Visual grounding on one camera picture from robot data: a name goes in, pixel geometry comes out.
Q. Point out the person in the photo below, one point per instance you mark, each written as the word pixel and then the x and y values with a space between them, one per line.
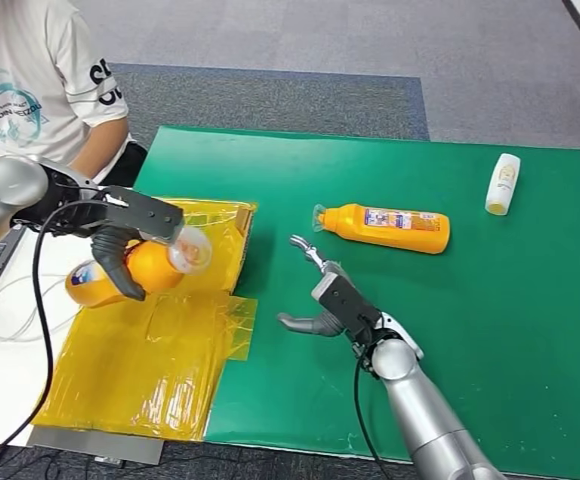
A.
pixel 25 86

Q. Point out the flat grey plate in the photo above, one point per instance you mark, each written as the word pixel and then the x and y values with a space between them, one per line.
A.
pixel 95 447

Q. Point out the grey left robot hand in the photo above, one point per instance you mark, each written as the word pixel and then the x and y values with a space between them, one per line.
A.
pixel 113 255

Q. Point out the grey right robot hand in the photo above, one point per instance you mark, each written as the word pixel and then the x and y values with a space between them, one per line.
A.
pixel 320 324

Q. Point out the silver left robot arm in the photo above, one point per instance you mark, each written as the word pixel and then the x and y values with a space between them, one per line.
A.
pixel 0 192

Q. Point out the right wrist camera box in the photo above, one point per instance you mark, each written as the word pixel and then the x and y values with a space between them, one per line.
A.
pixel 350 308

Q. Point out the green table mat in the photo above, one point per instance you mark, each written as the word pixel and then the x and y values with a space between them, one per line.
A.
pixel 350 166

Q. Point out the yellow plastic wrapped box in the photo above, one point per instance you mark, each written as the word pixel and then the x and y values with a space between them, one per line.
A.
pixel 145 371

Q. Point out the person's left forearm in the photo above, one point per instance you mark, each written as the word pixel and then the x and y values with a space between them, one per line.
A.
pixel 102 146

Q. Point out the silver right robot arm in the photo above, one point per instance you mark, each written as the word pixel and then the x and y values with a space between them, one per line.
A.
pixel 420 411

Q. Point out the small white lotion bottle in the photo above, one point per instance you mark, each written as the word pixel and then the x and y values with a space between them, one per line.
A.
pixel 503 184

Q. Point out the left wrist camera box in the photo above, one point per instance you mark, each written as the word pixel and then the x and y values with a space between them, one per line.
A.
pixel 145 215

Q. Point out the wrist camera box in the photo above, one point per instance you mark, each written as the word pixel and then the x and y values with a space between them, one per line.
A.
pixel 350 308
pixel 145 215

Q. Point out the orange detergent bottle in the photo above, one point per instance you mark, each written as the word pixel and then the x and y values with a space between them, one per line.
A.
pixel 350 224
pixel 155 265

